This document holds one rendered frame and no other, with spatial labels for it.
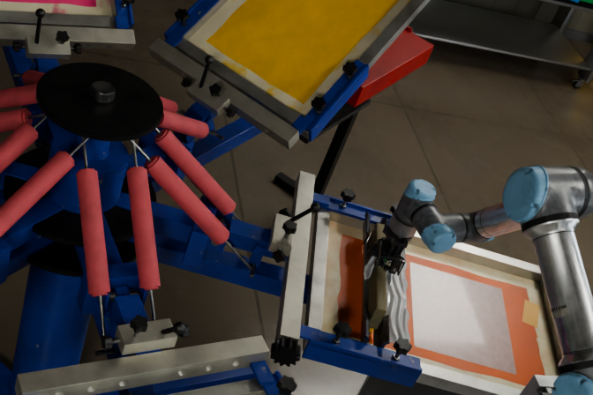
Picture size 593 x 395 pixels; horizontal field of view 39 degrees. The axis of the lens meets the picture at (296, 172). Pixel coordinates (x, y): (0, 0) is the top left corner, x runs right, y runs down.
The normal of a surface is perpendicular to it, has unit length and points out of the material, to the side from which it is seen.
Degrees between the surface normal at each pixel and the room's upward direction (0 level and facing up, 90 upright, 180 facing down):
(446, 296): 0
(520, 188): 86
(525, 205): 85
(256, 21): 32
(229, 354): 0
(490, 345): 0
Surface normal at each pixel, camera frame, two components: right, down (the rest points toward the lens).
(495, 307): 0.30, -0.76
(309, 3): -0.03, -0.45
